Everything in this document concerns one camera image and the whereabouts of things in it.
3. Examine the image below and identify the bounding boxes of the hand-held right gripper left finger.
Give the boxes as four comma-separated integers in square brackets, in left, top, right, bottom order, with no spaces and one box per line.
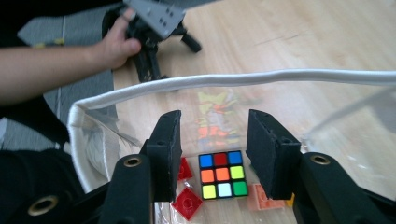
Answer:
[139,109,183,203]

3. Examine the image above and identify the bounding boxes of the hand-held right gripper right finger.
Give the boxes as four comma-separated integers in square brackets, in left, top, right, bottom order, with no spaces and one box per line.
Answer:
[246,108,303,201]

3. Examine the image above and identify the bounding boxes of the clear plastic bag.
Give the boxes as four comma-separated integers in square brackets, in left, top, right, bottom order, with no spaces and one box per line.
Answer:
[66,68,396,224]

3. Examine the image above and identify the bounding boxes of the salmon toy block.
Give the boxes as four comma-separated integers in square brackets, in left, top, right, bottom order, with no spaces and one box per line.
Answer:
[248,183,286,212]

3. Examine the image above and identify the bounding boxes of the colourful puzzle cube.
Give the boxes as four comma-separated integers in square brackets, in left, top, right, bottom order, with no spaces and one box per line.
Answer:
[198,149,249,201]

